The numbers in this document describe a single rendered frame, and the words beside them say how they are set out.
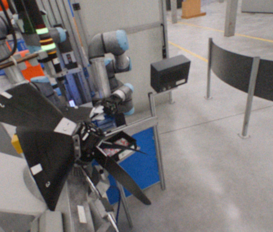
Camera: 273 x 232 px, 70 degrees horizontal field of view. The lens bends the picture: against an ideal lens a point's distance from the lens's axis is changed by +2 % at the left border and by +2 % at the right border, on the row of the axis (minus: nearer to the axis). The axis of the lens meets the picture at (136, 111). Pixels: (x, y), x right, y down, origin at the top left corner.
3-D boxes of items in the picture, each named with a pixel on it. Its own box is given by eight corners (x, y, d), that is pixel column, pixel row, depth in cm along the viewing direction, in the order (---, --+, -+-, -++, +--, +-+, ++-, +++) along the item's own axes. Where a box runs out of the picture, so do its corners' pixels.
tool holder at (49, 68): (53, 80, 69) (42, 52, 64) (41, 79, 73) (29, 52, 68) (72, 71, 75) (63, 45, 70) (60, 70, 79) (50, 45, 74)
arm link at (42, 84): (57, 90, 148) (50, 74, 142) (42, 99, 139) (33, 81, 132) (48, 89, 155) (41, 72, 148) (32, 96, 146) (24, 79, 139)
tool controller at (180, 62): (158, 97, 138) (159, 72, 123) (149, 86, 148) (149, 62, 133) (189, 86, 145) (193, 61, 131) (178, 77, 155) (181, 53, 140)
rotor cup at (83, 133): (94, 169, 79) (113, 144, 78) (62, 158, 71) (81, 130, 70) (87, 148, 91) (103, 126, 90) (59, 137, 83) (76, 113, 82)
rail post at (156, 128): (163, 190, 190) (153, 126, 150) (160, 188, 193) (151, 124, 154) (166, 188, 191) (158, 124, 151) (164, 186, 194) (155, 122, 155)
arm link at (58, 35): (18, 29, 133) (69, 45, 113) (1, 33, 125) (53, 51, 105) (11, 10, 126) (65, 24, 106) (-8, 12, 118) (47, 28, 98)
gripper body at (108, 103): (109, 106, 99) (122, 95, 107) (97, 102, 103) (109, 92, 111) (112, 118, 103) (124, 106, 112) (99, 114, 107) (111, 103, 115)
